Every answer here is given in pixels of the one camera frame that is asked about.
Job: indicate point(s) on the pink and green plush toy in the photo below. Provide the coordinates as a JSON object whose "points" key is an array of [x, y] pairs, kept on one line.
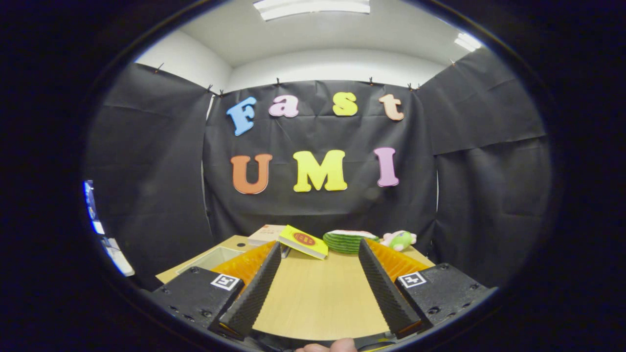
{"points": [[401, 240]]}

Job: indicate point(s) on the blue printed box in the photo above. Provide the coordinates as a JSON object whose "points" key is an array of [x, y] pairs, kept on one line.
{"points": [[93, 208]]}

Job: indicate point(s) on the watermelon slice plush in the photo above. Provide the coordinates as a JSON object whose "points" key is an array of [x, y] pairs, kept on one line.
{"points": [[349, 242]]}

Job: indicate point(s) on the small ceiling light panel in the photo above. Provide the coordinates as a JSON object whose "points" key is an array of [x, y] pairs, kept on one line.
{"points": [[468, 41]]}

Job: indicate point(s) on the long ceiling light panel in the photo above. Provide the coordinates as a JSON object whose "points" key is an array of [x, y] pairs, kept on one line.
{"points": [[313, 7]]}

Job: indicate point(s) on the beige book with orange print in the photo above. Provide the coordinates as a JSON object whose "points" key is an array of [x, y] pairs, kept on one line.
{"points": [[266, 234]]}

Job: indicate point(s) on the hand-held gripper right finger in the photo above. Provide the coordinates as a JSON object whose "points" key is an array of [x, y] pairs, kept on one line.
{"points": [[384, 288]]}

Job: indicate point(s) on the pale green fabric storage box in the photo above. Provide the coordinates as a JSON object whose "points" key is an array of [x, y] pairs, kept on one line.
{"points": [[215, 256]]}

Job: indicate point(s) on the black backdrop cloth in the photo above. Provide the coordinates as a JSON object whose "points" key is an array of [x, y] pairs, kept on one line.
{"points": [[318, 210]]}

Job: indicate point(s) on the yellow book with red circle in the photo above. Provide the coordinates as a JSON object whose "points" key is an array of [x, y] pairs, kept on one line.
{"points": [[303, 240]]}

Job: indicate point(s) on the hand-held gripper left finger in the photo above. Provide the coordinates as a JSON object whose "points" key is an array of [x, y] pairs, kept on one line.
{"points": [[257, 291]]}

